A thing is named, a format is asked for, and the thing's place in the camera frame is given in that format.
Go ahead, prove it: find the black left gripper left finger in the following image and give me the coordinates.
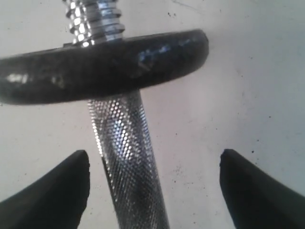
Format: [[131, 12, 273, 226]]
[[0, 150, 90, 229]]

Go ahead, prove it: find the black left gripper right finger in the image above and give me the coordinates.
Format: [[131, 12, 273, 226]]
[[219, 149, 305, 229]]

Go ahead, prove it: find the chrome dumbbell bar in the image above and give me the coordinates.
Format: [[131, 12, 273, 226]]
[[65, 0, 170, 229]]

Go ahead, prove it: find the black weight plate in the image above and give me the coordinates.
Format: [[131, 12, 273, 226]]
[[0, 29, 209, 105]]

